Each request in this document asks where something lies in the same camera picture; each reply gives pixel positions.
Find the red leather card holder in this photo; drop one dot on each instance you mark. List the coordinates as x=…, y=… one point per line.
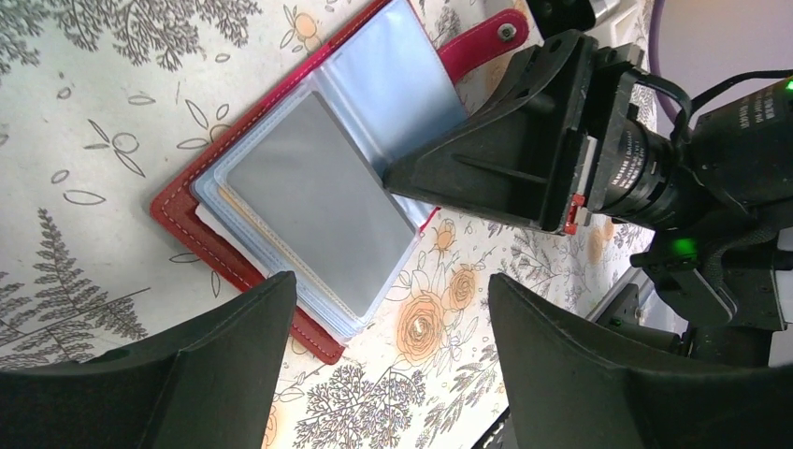
x=178, y=210

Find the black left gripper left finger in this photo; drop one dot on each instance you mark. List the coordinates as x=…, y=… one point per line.
x=206, y=383

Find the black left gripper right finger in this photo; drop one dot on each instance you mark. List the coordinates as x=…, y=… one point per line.
x=574, y=384

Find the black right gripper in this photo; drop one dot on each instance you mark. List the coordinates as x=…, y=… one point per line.
x=717, y=198

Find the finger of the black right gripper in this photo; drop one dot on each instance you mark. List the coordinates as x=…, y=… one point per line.
x=521, y=160

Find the floral patterned table mat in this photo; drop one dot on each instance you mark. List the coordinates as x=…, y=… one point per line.
x=104, y=102

